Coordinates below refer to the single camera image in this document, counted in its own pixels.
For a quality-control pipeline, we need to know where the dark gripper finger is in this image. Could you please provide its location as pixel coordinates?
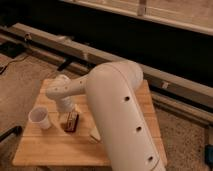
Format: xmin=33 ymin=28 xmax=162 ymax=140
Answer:
xmin=68 ymin=113 xmax=76 ymax=123

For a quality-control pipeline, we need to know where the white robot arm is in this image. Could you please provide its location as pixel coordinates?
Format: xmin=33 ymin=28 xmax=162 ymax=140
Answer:
xmin=46 ymin=60 xmax=166 ymax=171

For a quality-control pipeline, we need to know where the white ceramic cup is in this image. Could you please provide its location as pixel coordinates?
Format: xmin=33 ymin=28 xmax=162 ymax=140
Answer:
xmin=28 ymin=106 xmax=51 ymax=130

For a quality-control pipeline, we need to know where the beige rectangular sponge block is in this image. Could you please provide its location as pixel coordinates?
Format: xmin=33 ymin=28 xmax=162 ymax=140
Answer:
xmin=90 ymin=127 xmax=101 ymax=142

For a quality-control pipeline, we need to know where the light wooden table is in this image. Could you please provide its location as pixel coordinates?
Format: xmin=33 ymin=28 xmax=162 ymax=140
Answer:
xmin=12 ymin=78 xmax=168 ymax=168

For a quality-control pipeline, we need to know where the black bar at left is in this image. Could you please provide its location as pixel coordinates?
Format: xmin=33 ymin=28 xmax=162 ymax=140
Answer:
xmin=0 ymin=126 xmax=22 ymax=142

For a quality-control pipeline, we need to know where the blue object at right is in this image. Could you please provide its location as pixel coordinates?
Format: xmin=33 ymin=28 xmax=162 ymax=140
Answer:
xmin=205 ymin=144 xmax=213 ymax=169

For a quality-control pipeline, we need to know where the black cable on floor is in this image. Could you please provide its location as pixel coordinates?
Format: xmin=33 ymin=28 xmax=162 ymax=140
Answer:
xmin=0 ymin=54 xmax=30 ymax=76

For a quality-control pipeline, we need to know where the grey metal floor rail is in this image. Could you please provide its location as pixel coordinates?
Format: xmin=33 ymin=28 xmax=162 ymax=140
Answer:
xmin=0 ymin=23 xmax=213 ymax=125

